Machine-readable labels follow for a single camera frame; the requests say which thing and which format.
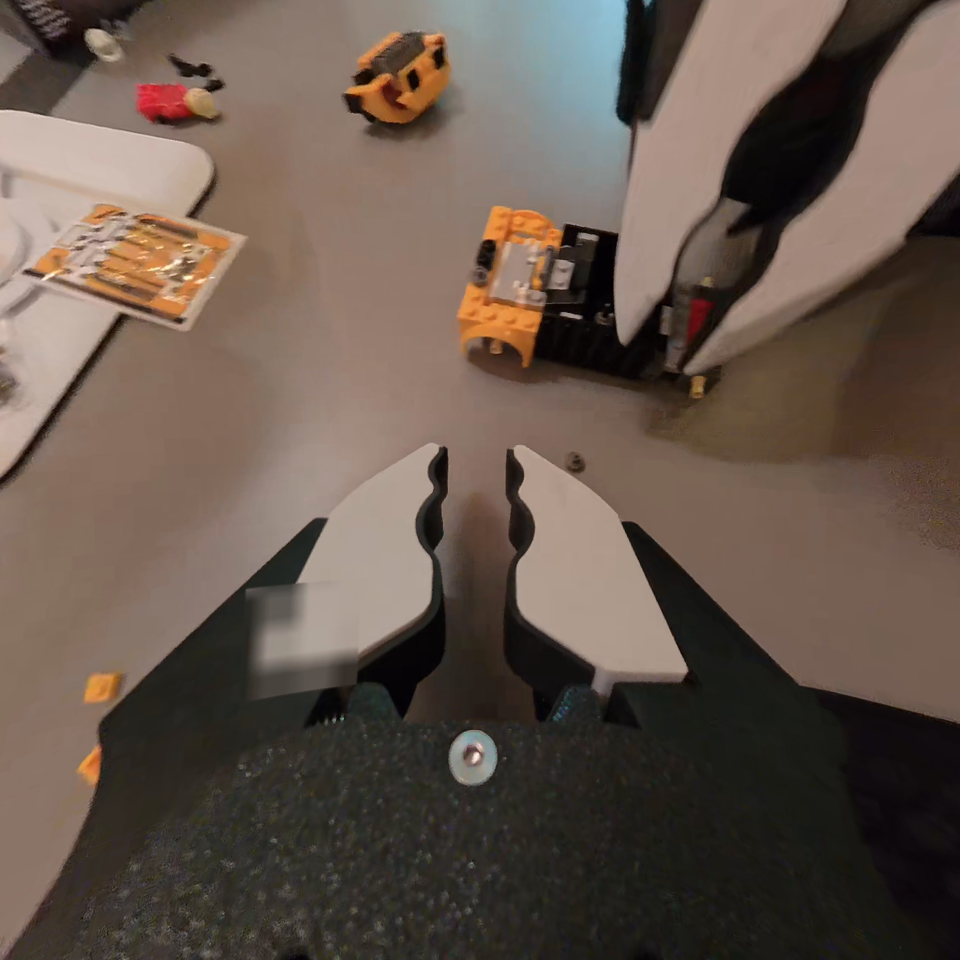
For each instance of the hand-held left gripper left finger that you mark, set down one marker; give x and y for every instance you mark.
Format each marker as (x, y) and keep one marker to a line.
(382, 547)

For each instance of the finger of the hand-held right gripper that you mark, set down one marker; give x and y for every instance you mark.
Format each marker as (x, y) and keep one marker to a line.
(690, 150)
(885, 172)

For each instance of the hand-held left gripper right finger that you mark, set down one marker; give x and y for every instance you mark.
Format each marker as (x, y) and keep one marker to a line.
(592, 592)

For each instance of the black orange lego car chassis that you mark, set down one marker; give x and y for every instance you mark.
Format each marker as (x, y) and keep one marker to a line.
(495, 300)

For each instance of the orange lego car rear section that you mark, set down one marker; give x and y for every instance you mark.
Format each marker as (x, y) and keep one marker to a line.
(397, 97)

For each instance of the small orange lego tile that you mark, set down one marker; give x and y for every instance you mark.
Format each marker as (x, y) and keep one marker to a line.
(103, 687)

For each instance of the small orange grey lego piece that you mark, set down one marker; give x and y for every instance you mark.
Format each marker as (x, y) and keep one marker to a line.
(90, 765)

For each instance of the red lego piece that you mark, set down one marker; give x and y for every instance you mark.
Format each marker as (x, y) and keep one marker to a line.
(161, 101)

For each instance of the small white lego piece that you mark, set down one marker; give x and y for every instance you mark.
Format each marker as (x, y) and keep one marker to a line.
(103, 45)

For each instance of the lego set box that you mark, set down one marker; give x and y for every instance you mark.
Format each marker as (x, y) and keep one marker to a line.
(37, 19)

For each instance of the orange sticker sheet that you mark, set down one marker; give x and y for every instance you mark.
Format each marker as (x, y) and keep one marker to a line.
(135, 262)

